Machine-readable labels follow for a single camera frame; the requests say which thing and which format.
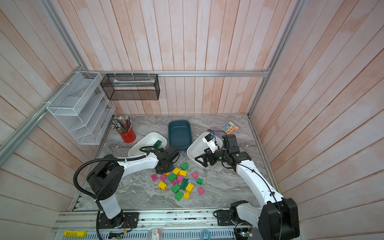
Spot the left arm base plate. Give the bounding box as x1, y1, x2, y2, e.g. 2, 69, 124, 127
97, 212, 140, 229

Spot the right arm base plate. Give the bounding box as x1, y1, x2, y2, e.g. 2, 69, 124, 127
213, 209, 241, 226

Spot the red pencil cup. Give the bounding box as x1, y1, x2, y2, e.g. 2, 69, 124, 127
120, 128, 137, 144

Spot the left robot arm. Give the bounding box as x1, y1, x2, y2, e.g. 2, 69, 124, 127
87, 146, 180, 220

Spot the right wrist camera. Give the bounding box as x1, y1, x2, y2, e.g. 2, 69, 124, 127
203, 133, 219, 153

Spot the long dark green brick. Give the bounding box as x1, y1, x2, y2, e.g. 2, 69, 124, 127
181, 179, 189, 191
153, 140, 162, 149

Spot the black mesh wall basket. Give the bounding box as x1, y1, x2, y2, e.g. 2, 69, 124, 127
101, 73, 160, 101

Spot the green brick front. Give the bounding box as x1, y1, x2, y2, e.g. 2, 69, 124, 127
175, 191, 184, 201

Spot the right white plastic bin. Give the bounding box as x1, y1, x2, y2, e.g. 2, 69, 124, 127
187, 132, 224, 167

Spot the yellow label tag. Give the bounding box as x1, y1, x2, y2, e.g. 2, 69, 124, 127
63, 230, 87, 238

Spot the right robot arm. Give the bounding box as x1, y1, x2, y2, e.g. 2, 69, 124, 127
195, 150, 300, 240

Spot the left white plastic bin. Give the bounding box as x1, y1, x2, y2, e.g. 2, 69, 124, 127
128, 132, 168, 157

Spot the teal plastic bin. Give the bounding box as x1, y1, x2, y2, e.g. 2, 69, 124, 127
168, 120, 193, 151

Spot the white plastic bin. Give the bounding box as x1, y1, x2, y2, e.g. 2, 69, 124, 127
187, 132, 224, 167
128, 132, 168, 157

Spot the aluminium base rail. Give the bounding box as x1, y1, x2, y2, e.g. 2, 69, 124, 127
50, 206, 301, 240

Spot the bundle of pencils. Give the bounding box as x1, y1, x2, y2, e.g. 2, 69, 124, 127
111, 116, 132, 134

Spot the colourful crayon pack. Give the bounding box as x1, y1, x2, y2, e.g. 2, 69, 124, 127
223, 121, 240, 135

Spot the white wire mesh shelf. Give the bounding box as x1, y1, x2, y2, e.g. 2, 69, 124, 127
47, 72, 115, 145

